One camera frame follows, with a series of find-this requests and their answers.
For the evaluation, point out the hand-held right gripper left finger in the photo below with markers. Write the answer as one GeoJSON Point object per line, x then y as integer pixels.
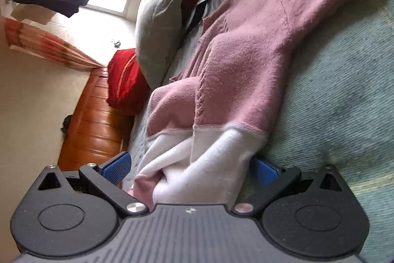
{"type": "Point", "coordinates": [117, 168]}

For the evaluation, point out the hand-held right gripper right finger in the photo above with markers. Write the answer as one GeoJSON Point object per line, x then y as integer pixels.
{"type": "Point", "coordinates": [266, 170]}

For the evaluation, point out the pink and white sweater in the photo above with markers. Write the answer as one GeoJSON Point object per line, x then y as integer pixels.
{"type": "Point", "coordinates": [246, 72]}

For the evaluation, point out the wooden headboard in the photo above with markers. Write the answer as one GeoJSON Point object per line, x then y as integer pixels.
{"type": "Point", "coordinates": [92, 127]}

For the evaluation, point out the small dark cloth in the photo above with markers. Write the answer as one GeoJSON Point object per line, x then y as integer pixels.
{"type": "Point", "coordinates": [66, 124]}

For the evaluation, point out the grey pillow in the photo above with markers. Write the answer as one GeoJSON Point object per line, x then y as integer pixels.
{"type": "Point", "coordinates": [157, 32]}

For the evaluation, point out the striped orange curtain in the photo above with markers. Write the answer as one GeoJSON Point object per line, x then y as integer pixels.
{"type": "Point", "coordinates": [46, 44]}

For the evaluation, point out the tan hanging garment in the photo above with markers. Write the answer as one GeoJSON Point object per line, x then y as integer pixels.
{"type": "Point", "coordinates": [30, 15]}

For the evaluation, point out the metal wall hook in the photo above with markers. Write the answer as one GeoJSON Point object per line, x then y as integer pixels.
{"type": "Point", "coordinates": [116, 42]}

